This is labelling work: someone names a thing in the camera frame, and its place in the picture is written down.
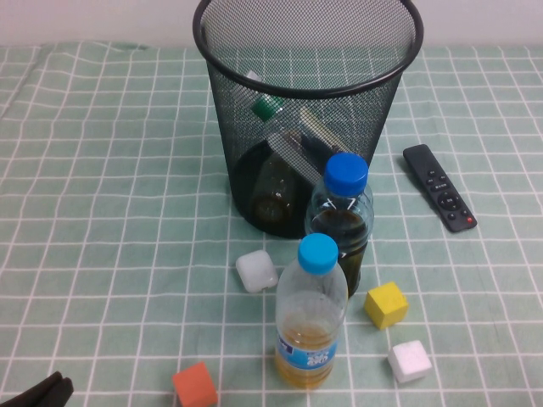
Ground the white cube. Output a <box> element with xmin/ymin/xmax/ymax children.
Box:
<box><xmin>386</xmin><ymin>339</ymin><xmax>433</xmax><ymax>384</ymax></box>

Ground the black remote control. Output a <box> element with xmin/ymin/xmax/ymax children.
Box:
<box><xmin>402</xmin><ymin>143</ymin><xmax>479</xmax><ymax>233</ymax></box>

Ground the orange cube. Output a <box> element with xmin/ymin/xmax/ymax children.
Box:
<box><xmin>171</xmin><ymin>361</ymin><xmax>219</xmax><ymax>407</ymax></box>

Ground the light blue cap yellow bottle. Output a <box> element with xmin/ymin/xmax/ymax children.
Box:
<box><xmin>274</xmin><ymin>232</ymin><xmax>350</xmax><ymax>390</ymax></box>

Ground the white cap green neck bottle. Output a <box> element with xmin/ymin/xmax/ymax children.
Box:
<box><xmin>245</xmin><ymin>70</ymin><xmax>353</xmax><ymax>181</ymax></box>

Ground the cream cap brown label bottle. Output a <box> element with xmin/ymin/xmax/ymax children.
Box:
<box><xmin>252</xmin><ymin>155</ymin><xmax>299</xmax><ymax>226</ymax></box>

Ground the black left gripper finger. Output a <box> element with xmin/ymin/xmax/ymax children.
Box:
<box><xmin>44</xmin><ymin>376</ymin><xmax>75</xmax><ymax>407</ymax></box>
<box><xmin>0</xmin><ymin>371</ymin><xmax>64</xmax><ymax>407</ymax></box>

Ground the green checked tablecloth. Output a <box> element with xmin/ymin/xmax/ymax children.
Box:
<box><xmin>0</xmin><ymin>41</ymin><xmax>543</xmax><ymax>407</ymax></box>

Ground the blue cap dark liquid bottle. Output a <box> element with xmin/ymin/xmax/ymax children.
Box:
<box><xmin>304</xmin><ymin>152</ymin><xmax>375</xmax><ymax>298</ymax></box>

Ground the black mesh wastebasket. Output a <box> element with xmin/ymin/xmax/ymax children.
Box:
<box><xmin>191</xmin><ymin>0</ymin><xmax>424</xmax><ymax>239</ymax></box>

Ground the yellow cube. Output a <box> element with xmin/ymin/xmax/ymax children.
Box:
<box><xmin>363</xmin><ymin>281</ymin><xmax>410</xmax><ymax>330</ymax></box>

